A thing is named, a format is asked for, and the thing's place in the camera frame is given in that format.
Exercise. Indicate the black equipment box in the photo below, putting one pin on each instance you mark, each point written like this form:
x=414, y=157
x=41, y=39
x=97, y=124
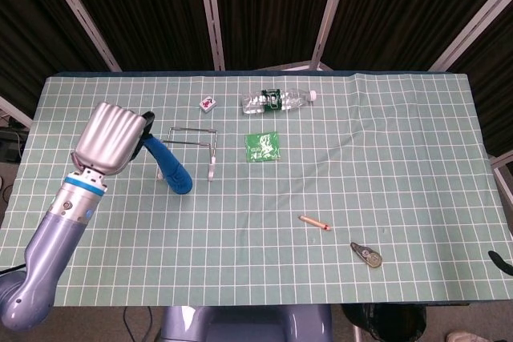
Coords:
x=12, y=146

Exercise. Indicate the silver and lilac left robot arm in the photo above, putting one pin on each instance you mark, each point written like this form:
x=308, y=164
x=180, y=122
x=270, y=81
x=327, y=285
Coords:
x=52, y=238

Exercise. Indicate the white partition post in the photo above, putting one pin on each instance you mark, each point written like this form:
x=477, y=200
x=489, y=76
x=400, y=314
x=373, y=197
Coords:
x=212, y=17
x=473, y=27
x=331, y=9
x=501, y=160
x=16, y=113
x=80, y=13

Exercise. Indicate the green foil packet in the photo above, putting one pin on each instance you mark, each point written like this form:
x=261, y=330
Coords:
x=262, y=146

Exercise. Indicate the wooden stick with red band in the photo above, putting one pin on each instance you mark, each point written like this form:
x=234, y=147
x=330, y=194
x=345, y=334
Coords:
x=314, y=222

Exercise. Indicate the silver and black left robot hand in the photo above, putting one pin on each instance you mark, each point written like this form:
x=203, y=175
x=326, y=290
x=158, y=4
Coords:
x=108, y=138

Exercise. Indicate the lilac robot torso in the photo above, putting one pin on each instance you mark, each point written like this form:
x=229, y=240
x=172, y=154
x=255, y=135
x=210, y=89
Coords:
x=248, y=324

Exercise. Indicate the clear plastic water bottle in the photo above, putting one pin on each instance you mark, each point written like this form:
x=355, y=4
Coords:
x=280, y=101

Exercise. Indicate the grey correction tape dispenser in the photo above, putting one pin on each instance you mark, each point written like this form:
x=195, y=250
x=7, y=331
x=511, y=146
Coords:
x=366, y=254

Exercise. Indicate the light shoe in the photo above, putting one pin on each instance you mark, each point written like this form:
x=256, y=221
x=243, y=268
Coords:
x=465, y=337

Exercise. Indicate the black rubbish bag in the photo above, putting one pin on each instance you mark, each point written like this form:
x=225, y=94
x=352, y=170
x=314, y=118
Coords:
x=380, y=324

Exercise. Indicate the green checked tablecloth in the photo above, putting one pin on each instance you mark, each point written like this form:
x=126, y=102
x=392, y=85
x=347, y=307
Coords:
x=320, y=182

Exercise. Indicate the dark pleated curtain backdrop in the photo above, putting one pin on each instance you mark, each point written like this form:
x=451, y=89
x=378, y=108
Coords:
x=160, y=5

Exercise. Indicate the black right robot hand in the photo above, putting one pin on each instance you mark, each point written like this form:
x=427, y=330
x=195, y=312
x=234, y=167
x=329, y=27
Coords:
x=503, y=262

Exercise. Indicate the white mahjong tile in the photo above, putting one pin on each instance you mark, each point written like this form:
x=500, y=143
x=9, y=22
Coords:
x=208, y=104

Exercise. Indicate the dark blue fabric pouch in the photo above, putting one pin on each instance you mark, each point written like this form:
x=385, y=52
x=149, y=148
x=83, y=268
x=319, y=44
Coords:
x=168, y=162

